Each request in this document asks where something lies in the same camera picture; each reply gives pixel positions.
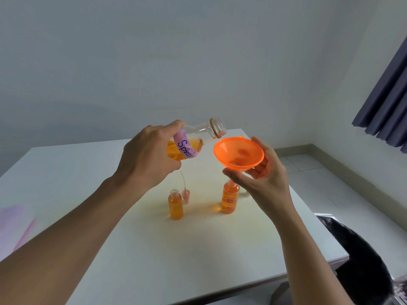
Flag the person's left hand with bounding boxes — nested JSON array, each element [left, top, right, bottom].
[[112, 120, 186, 195]]

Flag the black rubbish bag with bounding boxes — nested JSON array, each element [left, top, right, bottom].
[[316, 214, 395, 305]]

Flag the clear bottle with pink label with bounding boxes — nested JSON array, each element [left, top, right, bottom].
[[167, 117, 227, 161]]

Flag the person's right hand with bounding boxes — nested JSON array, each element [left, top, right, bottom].
[[222, 137, 295, 221]]

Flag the pink spray cap with tube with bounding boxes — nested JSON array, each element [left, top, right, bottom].
[[180, 171, 191, 205]]

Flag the small labelled orange spray bottle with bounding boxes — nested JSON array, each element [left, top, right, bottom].
[[221, 180, 240, 215]]

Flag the person's left forearm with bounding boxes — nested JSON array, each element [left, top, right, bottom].
[[0, 176, 142, 305]]

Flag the orange plastic funnel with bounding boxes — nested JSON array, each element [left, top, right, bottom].
[[213, 135, 265, 188]]

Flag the dark blue curtain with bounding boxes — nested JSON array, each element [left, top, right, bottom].
[[352, 36, 407, 154]]

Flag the small plain orange spray bottle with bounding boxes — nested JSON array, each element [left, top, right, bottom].
[[168, 189, 184, 221]]

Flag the person's right forearm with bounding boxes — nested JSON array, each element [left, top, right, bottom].
[[270, 205, 355, 305]]

